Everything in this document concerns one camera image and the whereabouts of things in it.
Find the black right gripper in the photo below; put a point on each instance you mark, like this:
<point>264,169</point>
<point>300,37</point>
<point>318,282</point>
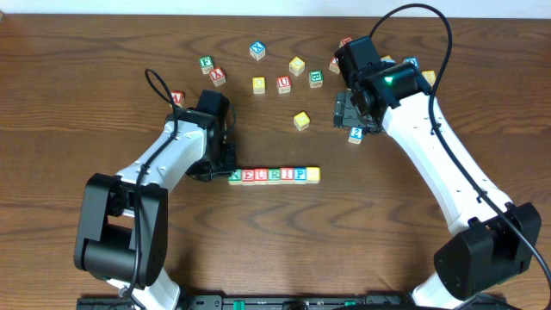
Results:
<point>345,113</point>

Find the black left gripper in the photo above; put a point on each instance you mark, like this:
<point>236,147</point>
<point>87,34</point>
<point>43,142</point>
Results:
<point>221,163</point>

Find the green N wooden block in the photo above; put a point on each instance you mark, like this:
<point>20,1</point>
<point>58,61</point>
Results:
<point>236,177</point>

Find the red E wooden block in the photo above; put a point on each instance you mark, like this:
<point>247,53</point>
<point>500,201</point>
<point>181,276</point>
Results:
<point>248,176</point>

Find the red u block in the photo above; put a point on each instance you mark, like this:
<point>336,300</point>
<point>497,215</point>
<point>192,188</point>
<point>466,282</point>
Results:
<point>261,176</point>
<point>284,84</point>

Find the green R wooden block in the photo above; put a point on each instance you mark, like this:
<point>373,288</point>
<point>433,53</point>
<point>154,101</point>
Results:
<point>274,176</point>

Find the yellow S wooden block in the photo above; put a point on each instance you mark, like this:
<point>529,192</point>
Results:
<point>313,174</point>

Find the red i block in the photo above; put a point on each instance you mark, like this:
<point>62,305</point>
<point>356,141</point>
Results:
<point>333,66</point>
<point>287,174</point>

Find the blue P wooden block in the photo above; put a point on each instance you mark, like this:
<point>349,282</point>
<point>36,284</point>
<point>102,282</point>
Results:
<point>300,174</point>

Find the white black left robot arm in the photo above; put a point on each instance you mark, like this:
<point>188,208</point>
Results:
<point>122,235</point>

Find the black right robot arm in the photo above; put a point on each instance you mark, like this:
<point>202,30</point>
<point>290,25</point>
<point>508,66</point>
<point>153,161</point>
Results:
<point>491,236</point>

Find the blue 2 wooden block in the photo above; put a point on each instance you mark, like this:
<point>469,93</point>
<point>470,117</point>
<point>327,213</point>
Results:
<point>356,135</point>

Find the yellow Q wooden block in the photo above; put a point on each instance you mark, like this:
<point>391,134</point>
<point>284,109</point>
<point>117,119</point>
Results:
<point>301,121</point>

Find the green B wooden block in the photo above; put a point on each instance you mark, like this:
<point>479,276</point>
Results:
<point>316,78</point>

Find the yellow block upper centre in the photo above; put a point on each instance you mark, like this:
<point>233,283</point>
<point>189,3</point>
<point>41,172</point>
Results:
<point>297,66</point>

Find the red A wooden block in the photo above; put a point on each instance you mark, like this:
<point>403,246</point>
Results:
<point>178,98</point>

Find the red block far top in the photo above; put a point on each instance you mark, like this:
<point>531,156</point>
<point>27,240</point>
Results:
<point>344,41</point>

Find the red X wooden block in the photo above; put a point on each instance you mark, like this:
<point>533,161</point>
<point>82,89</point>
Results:
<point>217,76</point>

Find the yellow block left middle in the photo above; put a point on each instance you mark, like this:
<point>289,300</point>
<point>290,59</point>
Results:
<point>258,85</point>

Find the blue D block upper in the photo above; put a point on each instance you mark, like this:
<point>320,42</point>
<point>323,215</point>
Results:
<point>412,60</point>

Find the yellow 8 wooden block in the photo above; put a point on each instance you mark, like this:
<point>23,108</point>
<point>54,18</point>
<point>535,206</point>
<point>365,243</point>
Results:
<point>430,77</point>

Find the green F wooden block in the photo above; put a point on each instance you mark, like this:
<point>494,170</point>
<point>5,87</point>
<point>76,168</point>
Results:
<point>206,64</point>

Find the blue X wooden block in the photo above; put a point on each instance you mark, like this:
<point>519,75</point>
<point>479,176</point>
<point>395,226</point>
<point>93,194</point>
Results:
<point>257,50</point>

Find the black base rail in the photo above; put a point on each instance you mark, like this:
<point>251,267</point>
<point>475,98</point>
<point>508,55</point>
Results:
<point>217,302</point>

